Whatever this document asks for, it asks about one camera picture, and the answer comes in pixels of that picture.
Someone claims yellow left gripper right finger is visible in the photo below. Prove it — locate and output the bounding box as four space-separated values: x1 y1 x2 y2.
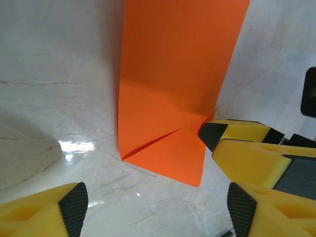
226 182 316 237

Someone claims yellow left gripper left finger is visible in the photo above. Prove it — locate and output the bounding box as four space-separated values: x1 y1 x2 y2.
0 182 89 237

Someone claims orange paper sheet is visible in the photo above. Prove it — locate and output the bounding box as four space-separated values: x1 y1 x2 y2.
116 0 251 188

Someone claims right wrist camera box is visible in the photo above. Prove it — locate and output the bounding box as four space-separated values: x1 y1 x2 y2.
300 66 316 117

